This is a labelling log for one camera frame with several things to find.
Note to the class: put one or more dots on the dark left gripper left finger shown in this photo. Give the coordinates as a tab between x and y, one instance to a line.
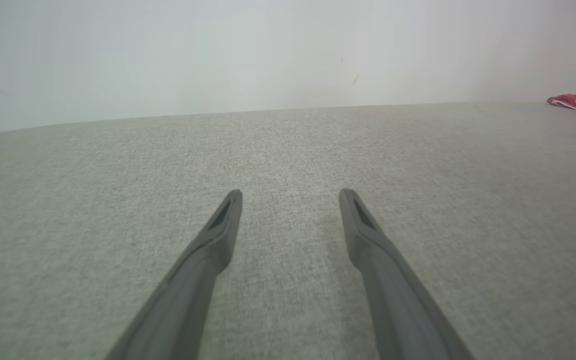
188	300

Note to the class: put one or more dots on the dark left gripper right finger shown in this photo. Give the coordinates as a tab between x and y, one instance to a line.
398	310

